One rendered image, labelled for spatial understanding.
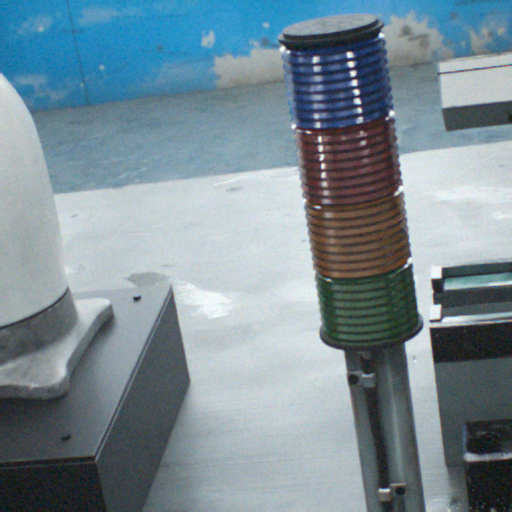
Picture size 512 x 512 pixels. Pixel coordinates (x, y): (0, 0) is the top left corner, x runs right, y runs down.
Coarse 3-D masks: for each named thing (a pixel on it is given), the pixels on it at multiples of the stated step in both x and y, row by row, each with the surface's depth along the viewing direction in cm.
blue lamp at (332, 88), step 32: (384, 32) 70; (288, 64) 69; (320, 64) 68; (352, 64) 68; (384, 64) 69; (288, 96) 70; (320, 96) 68; (352, 96) 68; (384, 96) 69; (320, 128) 69
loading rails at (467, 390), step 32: (448, 288) 110; (480, 288) 109; (448, 320) 103; (480, 320) 100; (448, 352) 101; (480, 352) 100; (448, 384) 102; (480, 384) 101; (448, 416) 103; (480, 416) 102; (448, 448) 104
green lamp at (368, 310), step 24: (408, 264) 73; (336, 288) 73; (360, 288) 72; (384, 288) 72; (408, 288) 73; (336, 312) 73; (360, 312) 72; (384, 312) 73; (408, 312) 74; (336, 336) 74; (360, 336) 73; (384, 336) 73
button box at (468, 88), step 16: (448, 64) 120; (464, 64) 120; (480, 64) 120; (496, 64) 119; (448, 80) 120; (464, 80) 120; (480, 80) 119; (496, 80) 119; (448, 96) 120; (464, 96) 119; (480, 96) 119; (496, 96) 119; (448, 112) 120; (464, 112) 121; (480, 112) 121; (496, 112) 121; (448, 128) 125; (464, 128) 125
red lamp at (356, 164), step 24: (384, 120) 70; (312, 144) 70; (336, 144) 69; (360, 144) 69; (384, 144) 70; (312, 168) 70; (336, 168) 70; (360, 168) 70; (384, 168) 70; (312, 192) 71; (336, 192) 70; (360, 192) 70; (384, 192) 71
